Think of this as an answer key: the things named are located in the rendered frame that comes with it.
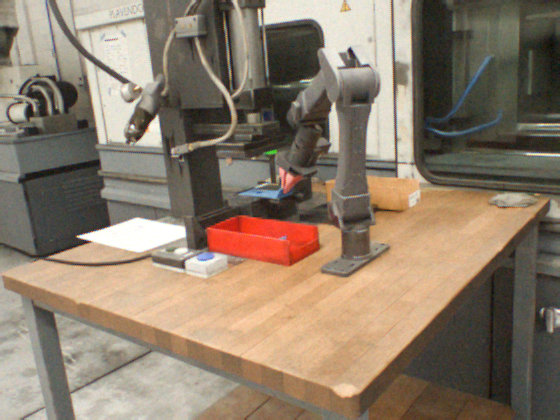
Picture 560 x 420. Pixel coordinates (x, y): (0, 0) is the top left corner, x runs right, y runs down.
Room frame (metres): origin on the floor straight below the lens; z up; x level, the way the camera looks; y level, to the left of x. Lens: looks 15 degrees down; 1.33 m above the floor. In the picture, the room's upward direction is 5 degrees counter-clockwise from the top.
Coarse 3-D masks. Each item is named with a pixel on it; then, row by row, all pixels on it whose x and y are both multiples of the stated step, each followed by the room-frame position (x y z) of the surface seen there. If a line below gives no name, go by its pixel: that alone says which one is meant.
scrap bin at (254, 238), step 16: (224, 224) 1.32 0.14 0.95; (240, 224) 1.36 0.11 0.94; (256, 224) 1.33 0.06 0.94; (272, 224) 1.29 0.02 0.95; (288, 224) 1.26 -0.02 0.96; (304, 224) 1.23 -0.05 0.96; (208, 240) 1.27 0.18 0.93; (224, 240) 1.24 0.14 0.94; (240, 240) 1.21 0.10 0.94; (256, 240) 1.18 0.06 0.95; (272, 240) 1.15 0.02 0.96; (288, 240) 1.26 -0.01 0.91; (304, 240) 1.23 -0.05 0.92; (240, 256) 1.21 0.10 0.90; (256, 256) 1.18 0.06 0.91; (272, 256) 1.15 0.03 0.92; (288, 256) 1.12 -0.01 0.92; (304, 256) 1.16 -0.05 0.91
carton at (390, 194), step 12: (372, 180) 1.66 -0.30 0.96; (384, 180) 1.63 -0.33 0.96; (396, 180) 1.61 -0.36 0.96; (408, 180) 1.58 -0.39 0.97; (372, 192) 1.53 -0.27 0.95; (384, 192) 1.51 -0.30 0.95; (396, 192) 1.48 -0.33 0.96; (408, 192) 1.58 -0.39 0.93; (384, 204) 1.51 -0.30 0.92; (396, 204) 1.49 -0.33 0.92; (408, 204) 1.51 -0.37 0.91
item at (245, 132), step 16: (256, 112) 1.48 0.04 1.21; (192, 128) 1.60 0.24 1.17; (208, 128) 1.56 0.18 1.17; (224, 128) 1.52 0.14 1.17; (240, 128) 1.48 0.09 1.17; (256, 128) 1.44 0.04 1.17; (272, 128) 1.47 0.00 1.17; (224, 144) 1.43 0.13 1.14; (240, 144) 1.40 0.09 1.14; (256, 144) 1.43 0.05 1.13; (272, 144) 1.48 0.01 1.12
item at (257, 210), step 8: (288, 200) 1.52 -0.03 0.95; (240, 208) 1.42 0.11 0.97; (248, 208) 1.40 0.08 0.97; (256, 208) 1.41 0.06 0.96; (264, 208) 1.44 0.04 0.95; (272, 208) 1.52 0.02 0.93; (280, 208) 1.50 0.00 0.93; (288, 208) 1.52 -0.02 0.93; (296, 208) 1.55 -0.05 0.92; (256, 216) 1.41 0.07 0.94; (264, 216) 1.43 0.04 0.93; (272, 216) 1.52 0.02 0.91; (280, 216) 1.51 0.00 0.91; (288, 216) 1.52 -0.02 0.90
